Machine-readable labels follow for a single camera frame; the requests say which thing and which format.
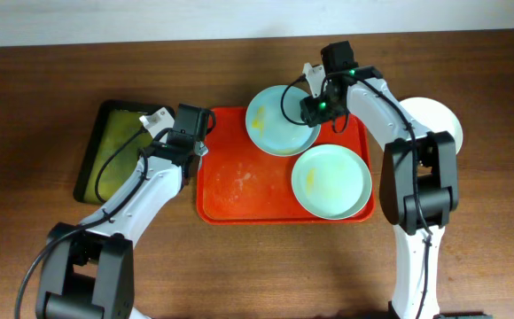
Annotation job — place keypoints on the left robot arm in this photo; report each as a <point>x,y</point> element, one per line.
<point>88,268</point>

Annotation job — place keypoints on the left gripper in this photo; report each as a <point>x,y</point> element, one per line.
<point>200,149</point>

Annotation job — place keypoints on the black tray with yellow liquid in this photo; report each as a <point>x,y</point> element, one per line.
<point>113,148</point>

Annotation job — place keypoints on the white plate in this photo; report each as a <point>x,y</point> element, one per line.
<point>435,116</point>

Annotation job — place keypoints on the light blue plate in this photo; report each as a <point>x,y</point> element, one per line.
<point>270,131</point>

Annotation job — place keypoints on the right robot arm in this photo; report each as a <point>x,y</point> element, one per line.
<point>419,182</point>

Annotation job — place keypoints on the light green plate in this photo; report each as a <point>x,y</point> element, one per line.
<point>331,182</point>

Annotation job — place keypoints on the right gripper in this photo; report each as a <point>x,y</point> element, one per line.
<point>320,115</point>

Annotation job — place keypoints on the red plastic tray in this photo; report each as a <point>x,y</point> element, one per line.
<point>238,183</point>

